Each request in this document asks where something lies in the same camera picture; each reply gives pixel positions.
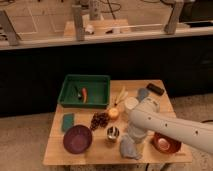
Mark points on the grey towel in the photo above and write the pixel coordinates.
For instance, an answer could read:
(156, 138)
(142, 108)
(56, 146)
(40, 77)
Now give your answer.
(128, 148)

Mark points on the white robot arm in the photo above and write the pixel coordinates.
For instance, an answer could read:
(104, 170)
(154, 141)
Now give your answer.
(145, 116)

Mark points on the green plastic tray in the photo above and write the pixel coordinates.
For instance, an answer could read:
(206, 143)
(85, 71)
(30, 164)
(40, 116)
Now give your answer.
(98, 91)

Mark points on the yellow banana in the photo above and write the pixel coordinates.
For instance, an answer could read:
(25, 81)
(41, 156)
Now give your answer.
(122, 95)

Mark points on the orange carrot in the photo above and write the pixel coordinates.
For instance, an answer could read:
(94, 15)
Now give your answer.
(84, 94)

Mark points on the orange fruit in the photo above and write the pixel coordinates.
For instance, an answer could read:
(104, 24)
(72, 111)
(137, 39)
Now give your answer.
(113, 113)

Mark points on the white round container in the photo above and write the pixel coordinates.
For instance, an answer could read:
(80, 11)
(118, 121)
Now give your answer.
(130, 103)

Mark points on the bunch of dark grapes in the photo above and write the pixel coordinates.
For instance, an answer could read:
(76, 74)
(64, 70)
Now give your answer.
(99, 120)

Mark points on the small grey cloth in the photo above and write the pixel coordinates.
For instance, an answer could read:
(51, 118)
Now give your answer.
(142, 93)

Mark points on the small metal cup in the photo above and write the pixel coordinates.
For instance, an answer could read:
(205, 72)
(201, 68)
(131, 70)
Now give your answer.
(113, 133)

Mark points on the black rectangular block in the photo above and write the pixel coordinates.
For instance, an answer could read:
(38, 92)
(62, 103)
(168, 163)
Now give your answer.
(155, 89)

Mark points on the green sponge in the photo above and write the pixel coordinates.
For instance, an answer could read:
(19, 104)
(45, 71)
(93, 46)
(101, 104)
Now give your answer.
(67, 122)

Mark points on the wooden table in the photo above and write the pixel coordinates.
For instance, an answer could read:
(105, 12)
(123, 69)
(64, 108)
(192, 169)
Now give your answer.
(101, 150)

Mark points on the purple bowl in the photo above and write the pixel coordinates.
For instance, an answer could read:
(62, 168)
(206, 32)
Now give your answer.
(77, 139)

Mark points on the orange-red bowl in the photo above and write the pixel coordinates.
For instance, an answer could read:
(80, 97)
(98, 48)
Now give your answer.
(165, 144)

